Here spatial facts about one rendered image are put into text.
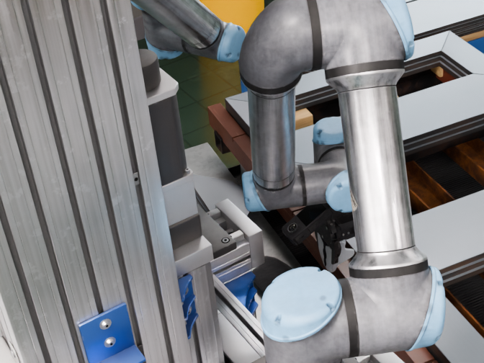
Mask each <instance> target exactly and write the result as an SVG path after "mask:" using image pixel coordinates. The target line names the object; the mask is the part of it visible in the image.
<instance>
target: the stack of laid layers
mask: <svg viewBox="0 0 484 363"><path fill-rule="evenodd" d="M404 66H405V72H404V74H403V75H402V76H401V77H400V79H401V78H403V77H406V76H410V75H413V74H415V73H419V72H422V71H426V70H429V69H431V68H436V67H438V66H440V67H441V68H443V69H444V70H445V71H446V72H447V73H449V74H450V75H452V76H453V77H455V78H456V79H458V78H461V77H463V76H468V75H470V74H472V73H471V72H469V71H468V70H467V69H466V68H464V67H463V66H461V65H460V64H459V63H458V62H456V61H455V60H453V59H452V58H450V57H449V56H448V55H447V54H445V53H443V52H442V51H439V52H437V53H432V54H430V55H425V56H423V57H420V58H416V59H413V60H410V61H406V62H404ZM338 97H339V96H338V93H337V91H336V90H335V89H334V88H333V87H331V86H330V85H329V86H325V87H322V88H319V89H316V90H312V91H309V92H306V93H303V94H299V95H297V96H295V111H298V110H300V109H305V108H307V107H311V106H314V105H317V104H320V103H323V102H327V101H330V100H332V99H336V98H338ZM225 107H226V110H227V111H228V113H229V114H230V115H231V116H232V117H233V119H234V120H235V121H236V122H237V123H238V124H239V125H240V127H241V128H242V129H243V131H244V132H245V133H246V134H247V136H249V137H250V127H249V126H248V125H247V124H246V123H245V122H244V121H243V119H242V118H241V117H240V116H239V114H238V113H237V112H236V111H235V110H234V108H232V107H231V105H230V104H229V103H228V102H227V100H226V99H225ZM481 130H484V114H481V115H478V116H475V117H471V118H469V119H466V120H463V121H460V122H456V123H454V124H451V125H448V126H446V127H442V128H439V129H437V130H433V131H431V132H428V133H424V134H422V135H418V136H416V137H413V138H409V139H407V140H403V147H404V154H405V156H409V155H411V154H414V153H417V152H419V151H423V150H426V149H428V148H432V147H434V146H437V145H441V144H442V143H446V142H449V141H451V140H455V139H458V138H461V137H464V136H466V135H470V134H472V133H476V132H478V131H481ZM250 138H251V137H250ZM439 271H440V273H441V275H442V279H443V287H447V286H449V285H451V284H454V283H457V282H460V281H462V280H464V279H467V278H469V277H472V276H475V275H477V274H480V273H482V272H484V254H480V255H478V256H475V257H472V258H471V259H467V260H465V261H462V262H460V263H457V264H454V265H452V266H449V267H447V268H444V269H441V270H439ZM426 348H427V350H428V351H429V352H430V353H431V355H432V356H433V357H434V359H435V360H436V361H438V363H450V362H449V360H448V359H447V358H446V357H445V356H444V355H443V354H442V353H441V351H440V350H439V349H438V348H437V347H436V345H435V344H433V345H431V346H427V347H426Z"/></svg>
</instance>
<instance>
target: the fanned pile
mask: <svg viewBox="0 0 484 363"><path fill-rule="evenodd" d="M193 181H194V190H195V196H196V199H197V201H198V202H199V203H200V205H201V206H202V208H203V209H204V211H205V212H209V211H211V210H214V209H215V204H217V203H219V202H222V201H223V200H226V199H229V200H230V201H231V202H232V203H233V204H234V205H235V206H236V207H237V208H238V209H239V210H240V211H241V212H242V213H244V214H245V215H246V216H247V217H248V215H249V214H250V211H248V210H247V209H246V206H245V202H244V197H243V187H242V186H240V185H237V184H235V183H234V181H228V180H224V179H216V178H212V177H207V176H200V175H195V174H193Z"/></svg>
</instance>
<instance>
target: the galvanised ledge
mask: <svg viewBox="0 0 484 363"><path fill-rule="evenodd" d="M185 156H186V160H187V167H188V168H189V169H191V170H192V171H193V174H195V175H200V176H207V177H212V178H216V179H224V180H228V181H233V182H234V183H235V184H237V185H240V184H239V183H238V182H237V181H236V179H235V178H234V177H233V175H232V174H231V173H230V172H229V170H228V169H227V167H226V166H225V164H224V163H223V162H222V161H221V160H220V158H219V157H218V155H217V154H216V153H215V152H214V150H213V149H212V148H211V147H210V145H209V144H208V143H203V144H201V145H197V146H195V147H191V148H188V149H185ZM248 218H249V219H250V220H251V221H252V222H253V223H255V224H256V225H257V226H258V227H259V228H260V229H261V230H262V237H263V245H264V255H265V256H271V257H275V258H277V259H279V260H281V261H283V262H284V263H286V264H287V265H288V266H290V267H291V268H292V269H296V268H300V267H302V266H301V265H300V263H299V262H298V261H297V259H296V258H295V257H294V256H293V254H292V253H291V252H290V250H289V249H288V247H286V245H285V244H284V242H283V241H282V239H281V238H280V237H279V236H278V235H277V233H276V232H275V231H274V229H273V228H272V226H270V224H269V223H268V221H267V220H266V218H265V217H264V216H263V215H262V214H261V212H260V211H258V212H250V214H249V215H248ZM253 284H254V287H255V288H256V289H257V293H256V294H255V296H254V298H255V301H256V302H257V303H258V304H259V306H258V308H257V309H256V319H257V321H258V322H260V323H261V301H262V297H263V293H262V291H261V290H260V289H259V288H258V287H257V285H256V283H255V281H253Z"/></svg>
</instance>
